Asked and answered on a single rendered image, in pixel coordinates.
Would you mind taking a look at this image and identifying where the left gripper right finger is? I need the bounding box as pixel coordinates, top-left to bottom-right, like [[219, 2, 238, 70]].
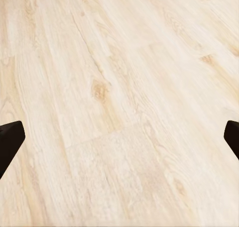
[[224, 120, 239, 160]]

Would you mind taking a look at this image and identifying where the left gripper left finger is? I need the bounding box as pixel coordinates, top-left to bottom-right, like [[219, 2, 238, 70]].
[[0, 121, 25, 179]]

